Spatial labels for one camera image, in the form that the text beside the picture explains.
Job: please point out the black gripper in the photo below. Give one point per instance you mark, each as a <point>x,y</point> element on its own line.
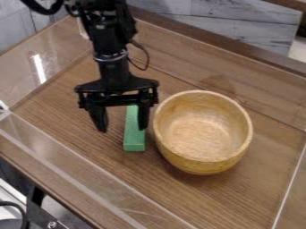
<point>117,88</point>

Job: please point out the green rectangular block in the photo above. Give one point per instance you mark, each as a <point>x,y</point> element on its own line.
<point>133,135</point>

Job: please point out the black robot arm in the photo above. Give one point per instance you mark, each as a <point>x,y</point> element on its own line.
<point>109,28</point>

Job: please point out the brown wooden bowl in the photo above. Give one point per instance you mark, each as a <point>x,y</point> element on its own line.
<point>203,131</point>

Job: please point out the clear acrylic corner bracket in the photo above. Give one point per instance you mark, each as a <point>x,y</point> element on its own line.
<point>81,29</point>

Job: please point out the black table leg bracket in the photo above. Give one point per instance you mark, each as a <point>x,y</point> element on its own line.
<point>37,216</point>

